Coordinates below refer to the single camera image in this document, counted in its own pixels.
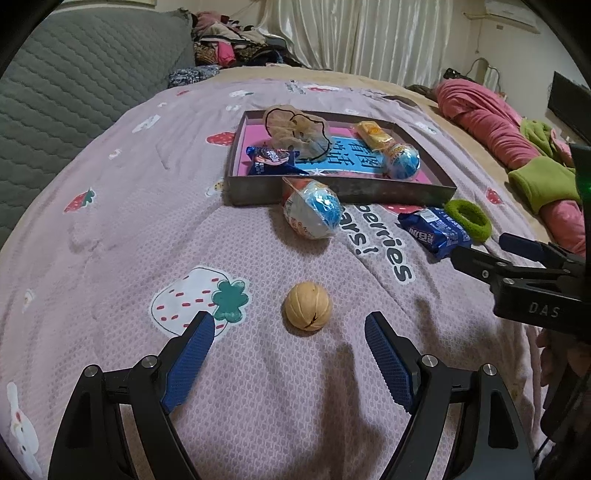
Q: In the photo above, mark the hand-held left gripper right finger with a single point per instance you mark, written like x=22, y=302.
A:
x=388, y=360

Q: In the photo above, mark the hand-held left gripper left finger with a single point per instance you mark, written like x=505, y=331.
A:
x=189, y=360

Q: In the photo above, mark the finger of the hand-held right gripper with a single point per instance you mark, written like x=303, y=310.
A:
x=480, y=265
x=521, y=247

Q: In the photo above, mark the bright blue biscuit packet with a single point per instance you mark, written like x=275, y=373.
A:
x=431, y=230

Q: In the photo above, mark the tan walnut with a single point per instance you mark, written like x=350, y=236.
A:
x=308, y=307

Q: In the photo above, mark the blue and white chocolate egg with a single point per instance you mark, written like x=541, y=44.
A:
x=311, y=210
x=402, y=160

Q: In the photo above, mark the shallow grey cardboard box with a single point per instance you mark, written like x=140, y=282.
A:
x=351, y=189

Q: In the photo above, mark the dark blue biscuit packet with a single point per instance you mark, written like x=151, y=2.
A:
x=272, y=161

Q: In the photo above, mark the person's right hand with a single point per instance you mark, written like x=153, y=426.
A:
x=545, y=355

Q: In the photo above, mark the green fleece garment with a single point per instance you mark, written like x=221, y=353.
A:
x=540, y=184

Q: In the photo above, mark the pink quilt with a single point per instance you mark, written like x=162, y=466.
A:
x=480, y=124

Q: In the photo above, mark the pink strawberry print blanket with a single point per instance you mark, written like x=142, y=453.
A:
x=138, y=240

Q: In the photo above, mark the yellow candy packet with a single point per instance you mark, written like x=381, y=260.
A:
x=374, y=135

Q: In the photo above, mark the pink and blue book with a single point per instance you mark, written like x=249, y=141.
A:
x=344, y=154

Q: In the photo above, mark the cluttered grey side table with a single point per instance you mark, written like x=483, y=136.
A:
x=455, y=74

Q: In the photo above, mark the beige mesh scrunchie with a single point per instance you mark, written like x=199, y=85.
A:
x=295, y=131

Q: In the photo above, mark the white air conditioner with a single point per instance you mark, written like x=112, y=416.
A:
x=510, y=14

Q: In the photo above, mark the white striped curtains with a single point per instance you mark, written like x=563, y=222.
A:
x=369, y=32

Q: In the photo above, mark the blue floral cloth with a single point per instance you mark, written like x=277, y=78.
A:
x=191, y=76

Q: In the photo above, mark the grey quilted cover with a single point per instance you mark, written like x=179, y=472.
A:
x=83, y=83

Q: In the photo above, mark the pile of clothes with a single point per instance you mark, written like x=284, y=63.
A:
x=249, y=44

